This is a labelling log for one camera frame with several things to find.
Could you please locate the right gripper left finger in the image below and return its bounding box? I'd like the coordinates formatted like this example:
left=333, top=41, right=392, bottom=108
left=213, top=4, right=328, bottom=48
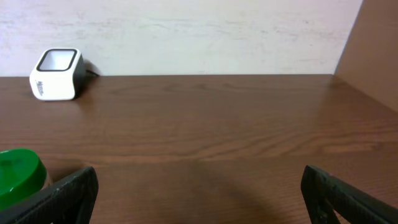
left=1, top=167, right=99, bottom=224

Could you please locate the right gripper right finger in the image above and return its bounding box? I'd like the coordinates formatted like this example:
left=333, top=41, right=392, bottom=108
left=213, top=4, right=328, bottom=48
left=300, top=165, right=397, bottom=224

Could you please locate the green-lidded jar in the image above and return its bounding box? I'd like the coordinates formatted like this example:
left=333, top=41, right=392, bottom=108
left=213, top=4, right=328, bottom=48
left=1, top=149, right=53, bottom=210

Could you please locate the white barcode scanner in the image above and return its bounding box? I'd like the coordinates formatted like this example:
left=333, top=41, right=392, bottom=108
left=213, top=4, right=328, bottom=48
left=29, top=48, right=86, bottom=101

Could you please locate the brown cardboard panel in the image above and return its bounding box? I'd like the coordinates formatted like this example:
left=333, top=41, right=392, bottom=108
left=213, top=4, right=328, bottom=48
left=335, top=0, right=397, bottom=111

